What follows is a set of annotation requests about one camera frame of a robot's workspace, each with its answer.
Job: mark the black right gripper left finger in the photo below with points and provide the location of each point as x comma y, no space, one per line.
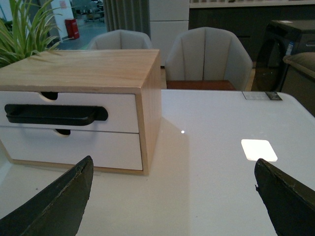
58,209

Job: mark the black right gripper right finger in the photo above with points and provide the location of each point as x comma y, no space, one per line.
290,204

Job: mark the black drawer handle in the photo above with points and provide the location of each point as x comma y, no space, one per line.
55,114

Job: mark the white drawer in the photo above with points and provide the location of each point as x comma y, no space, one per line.
110,150
121,108

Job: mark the wooden drawer cabinet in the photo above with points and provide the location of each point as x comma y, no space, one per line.
94,71

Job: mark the label sticker on table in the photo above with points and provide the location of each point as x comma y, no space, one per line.
261,95

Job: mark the grey cushioned seat edge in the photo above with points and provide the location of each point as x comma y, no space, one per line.
300,79

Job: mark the dark washing machine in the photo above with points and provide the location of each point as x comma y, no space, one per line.
282,38

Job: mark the right beige chair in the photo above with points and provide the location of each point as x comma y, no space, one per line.
208,54

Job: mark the beige chair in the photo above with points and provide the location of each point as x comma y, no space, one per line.
120,39
208,54

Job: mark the left beige chair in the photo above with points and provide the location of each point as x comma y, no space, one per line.
120,39

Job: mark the green spider plant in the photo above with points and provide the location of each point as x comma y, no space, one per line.
31,30

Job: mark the dark counter cabinet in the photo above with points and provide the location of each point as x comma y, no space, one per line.
248,23

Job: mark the red fire extinguisher box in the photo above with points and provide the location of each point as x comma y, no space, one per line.
72,28

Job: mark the grey curtain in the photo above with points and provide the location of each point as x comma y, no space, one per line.
130,15

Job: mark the white cabinet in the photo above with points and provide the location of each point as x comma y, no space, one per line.
168,18

